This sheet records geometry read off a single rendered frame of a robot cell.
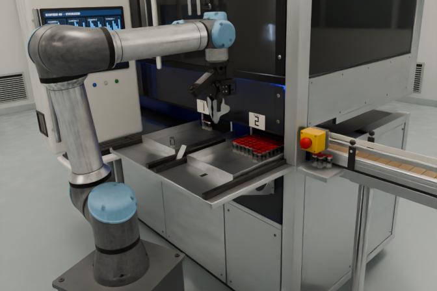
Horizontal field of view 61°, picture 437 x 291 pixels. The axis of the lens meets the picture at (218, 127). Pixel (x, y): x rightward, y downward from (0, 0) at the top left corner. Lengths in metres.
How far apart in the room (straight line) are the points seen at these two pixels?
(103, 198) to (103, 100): 1.08
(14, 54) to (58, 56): 5.66
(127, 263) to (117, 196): 0.17
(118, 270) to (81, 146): 0.33
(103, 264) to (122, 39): 0.56
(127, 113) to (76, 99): 1.09
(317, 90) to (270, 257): 0.76
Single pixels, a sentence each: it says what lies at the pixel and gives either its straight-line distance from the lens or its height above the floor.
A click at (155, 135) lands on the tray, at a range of 1.77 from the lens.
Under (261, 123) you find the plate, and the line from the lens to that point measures 1.48.
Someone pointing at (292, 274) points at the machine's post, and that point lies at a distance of 1.69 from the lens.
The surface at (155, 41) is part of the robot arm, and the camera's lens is 0.94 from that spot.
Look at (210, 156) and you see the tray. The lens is 1.52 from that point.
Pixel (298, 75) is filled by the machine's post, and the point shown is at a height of 1.23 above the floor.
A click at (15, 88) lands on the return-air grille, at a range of 6.57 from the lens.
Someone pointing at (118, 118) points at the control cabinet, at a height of 0.91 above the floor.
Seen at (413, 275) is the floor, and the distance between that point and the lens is 2.48.
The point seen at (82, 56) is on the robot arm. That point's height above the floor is 1.37.
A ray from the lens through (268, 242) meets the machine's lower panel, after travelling 1.70.
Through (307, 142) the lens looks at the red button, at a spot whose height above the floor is 1.00.
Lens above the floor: 1.46
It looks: 18 degrees down
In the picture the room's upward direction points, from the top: 2 degrees counter-clockwise
